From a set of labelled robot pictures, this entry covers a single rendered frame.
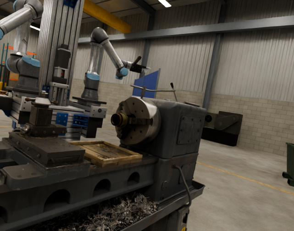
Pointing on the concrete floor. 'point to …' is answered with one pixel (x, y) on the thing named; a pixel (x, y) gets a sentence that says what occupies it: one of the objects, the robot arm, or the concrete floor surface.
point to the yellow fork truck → (0, 79)
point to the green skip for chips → (293, 165)
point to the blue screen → (152, 85)
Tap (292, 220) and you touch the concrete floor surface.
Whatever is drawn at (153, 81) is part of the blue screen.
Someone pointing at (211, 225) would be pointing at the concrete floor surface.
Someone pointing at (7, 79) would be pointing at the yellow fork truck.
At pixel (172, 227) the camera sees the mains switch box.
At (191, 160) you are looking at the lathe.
